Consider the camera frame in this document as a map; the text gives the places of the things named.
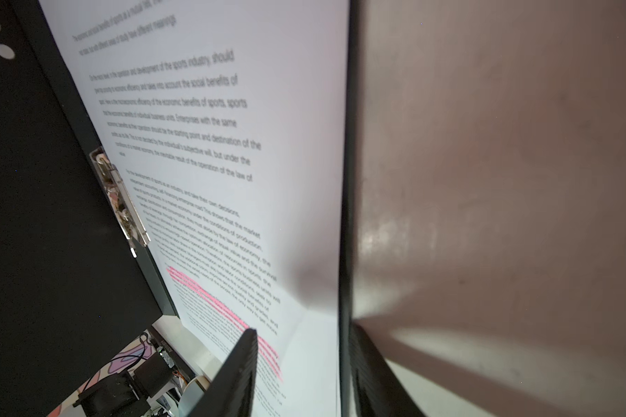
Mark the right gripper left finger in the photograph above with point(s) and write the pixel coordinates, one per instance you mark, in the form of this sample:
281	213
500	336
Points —
231	394

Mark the printed paper sheet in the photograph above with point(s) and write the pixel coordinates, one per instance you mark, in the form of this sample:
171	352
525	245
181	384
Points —
226	121

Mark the blue folder black inside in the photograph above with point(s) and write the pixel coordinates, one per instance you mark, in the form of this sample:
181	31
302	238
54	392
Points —
77	277

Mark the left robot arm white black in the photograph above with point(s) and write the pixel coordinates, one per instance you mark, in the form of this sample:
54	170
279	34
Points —
128	393

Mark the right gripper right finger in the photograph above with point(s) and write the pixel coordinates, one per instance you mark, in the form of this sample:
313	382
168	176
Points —
377	391

